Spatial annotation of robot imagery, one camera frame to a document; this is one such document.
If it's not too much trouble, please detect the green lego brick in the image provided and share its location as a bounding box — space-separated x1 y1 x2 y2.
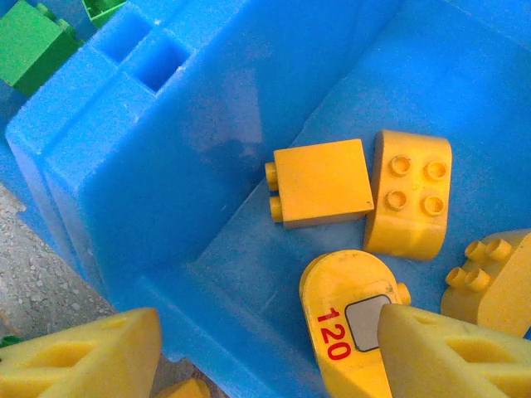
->
0 333 25 350
81 0 128 29
0 0 84 97

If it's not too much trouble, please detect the yellow square lego brick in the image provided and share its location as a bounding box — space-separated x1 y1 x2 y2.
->
264 138 375 230

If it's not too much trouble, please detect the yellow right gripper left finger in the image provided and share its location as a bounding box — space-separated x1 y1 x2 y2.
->
0 307 163 398

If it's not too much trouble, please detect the blue bin with green legos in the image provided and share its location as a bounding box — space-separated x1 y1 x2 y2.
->
0 0 155 270

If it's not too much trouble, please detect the yellow lego with 120 print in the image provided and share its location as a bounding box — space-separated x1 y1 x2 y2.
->
298 248 412 398

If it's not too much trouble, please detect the yellow rounded lego brick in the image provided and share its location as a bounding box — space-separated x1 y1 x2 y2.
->
363 129 453 262
440 228 531 337

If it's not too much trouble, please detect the blue bin with yellow legos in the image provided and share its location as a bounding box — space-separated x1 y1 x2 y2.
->
41 0 531 398

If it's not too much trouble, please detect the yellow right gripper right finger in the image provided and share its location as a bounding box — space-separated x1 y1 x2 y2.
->
376 304 531 398

